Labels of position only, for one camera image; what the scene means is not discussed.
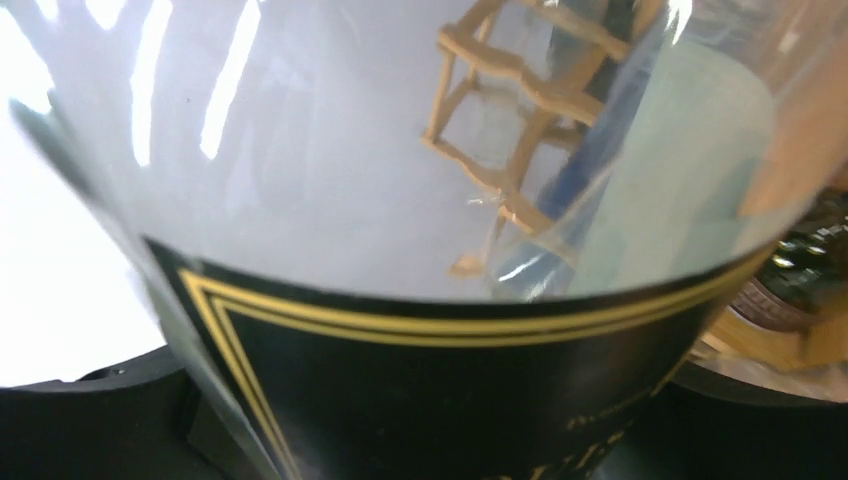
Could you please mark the blue square bottle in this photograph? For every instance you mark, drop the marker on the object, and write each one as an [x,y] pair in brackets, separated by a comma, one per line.
[544,267]

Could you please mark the clear bottle pale label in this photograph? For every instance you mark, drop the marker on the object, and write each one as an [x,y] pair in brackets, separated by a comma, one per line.
[671,207]

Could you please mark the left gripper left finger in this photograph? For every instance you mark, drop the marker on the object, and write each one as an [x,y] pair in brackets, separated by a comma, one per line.
[126,421]

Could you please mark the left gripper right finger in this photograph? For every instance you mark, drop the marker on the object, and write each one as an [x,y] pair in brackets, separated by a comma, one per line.
[705,425]

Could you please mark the wooden wine rack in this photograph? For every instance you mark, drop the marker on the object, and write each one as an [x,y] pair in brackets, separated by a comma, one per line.
[517,75]

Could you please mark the dark brown wine bottle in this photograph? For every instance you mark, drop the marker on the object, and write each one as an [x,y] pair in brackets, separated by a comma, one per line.
[806,275]

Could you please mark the clear bottle black gold label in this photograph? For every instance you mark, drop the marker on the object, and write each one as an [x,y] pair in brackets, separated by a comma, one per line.
[260,164]

